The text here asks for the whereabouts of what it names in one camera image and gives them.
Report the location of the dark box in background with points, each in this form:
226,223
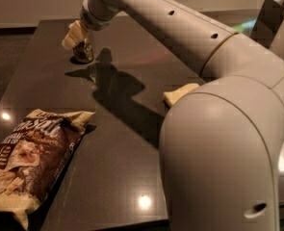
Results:
268,22

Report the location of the yellow sponge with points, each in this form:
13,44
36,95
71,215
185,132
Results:
171,97

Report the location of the brown chip bag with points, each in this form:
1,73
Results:
33,156

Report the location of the orange soda can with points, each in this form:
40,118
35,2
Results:
83,53

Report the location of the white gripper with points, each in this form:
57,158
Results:
90,19

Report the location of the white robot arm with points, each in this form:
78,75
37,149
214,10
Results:
220,143

